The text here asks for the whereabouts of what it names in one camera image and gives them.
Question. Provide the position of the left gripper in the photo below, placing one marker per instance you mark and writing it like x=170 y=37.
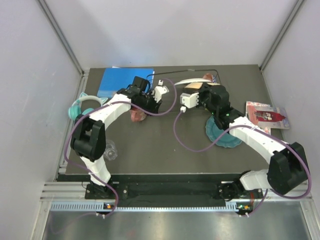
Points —
x=156 y=102

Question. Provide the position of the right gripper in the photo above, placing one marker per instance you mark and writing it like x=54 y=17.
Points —
x=197 y=94

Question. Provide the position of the red translucent mug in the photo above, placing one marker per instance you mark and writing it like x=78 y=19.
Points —
x=137 y=115

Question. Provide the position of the peach bird plate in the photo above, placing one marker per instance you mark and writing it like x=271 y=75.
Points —
x=198 y=85

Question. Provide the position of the orange blue patterned bowl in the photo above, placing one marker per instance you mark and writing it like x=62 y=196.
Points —
x=210 y=77

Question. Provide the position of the white watermelon plate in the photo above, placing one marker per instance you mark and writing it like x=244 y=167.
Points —
x=190 y=80

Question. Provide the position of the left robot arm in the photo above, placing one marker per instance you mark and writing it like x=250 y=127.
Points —
x=88 y=139

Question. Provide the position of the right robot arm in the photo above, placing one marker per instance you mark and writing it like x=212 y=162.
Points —
x=287 y=163

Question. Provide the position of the blue folder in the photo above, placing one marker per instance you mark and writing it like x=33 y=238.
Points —
x=116 y=78

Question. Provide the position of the red illustrated book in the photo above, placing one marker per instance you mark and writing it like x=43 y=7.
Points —
x=267 y=117

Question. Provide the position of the clear plastic cup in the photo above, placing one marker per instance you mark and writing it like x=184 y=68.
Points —
x=110 y=152

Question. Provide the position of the teal cat-ear headphones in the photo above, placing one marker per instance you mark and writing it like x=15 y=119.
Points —
x=75 y=109

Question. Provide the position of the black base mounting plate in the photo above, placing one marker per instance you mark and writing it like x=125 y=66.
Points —
x=178 y=188

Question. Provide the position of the grey wire dish rack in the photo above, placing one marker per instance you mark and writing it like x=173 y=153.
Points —
x=186 y=70

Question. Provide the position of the aluminium front rail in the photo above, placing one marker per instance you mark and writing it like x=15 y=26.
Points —
x=82 y=197

